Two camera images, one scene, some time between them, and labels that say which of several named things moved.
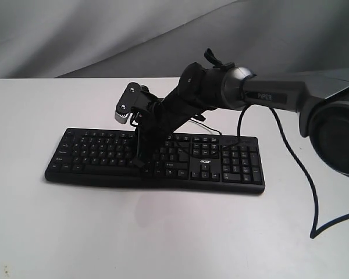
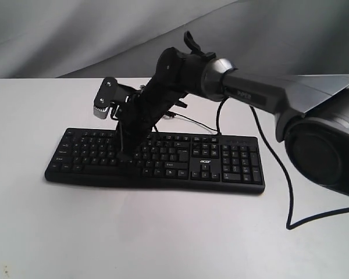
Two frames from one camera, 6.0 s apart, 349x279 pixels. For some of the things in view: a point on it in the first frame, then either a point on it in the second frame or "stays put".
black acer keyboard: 210,163 stays put
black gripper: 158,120 → 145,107
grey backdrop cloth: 38,39 stays put
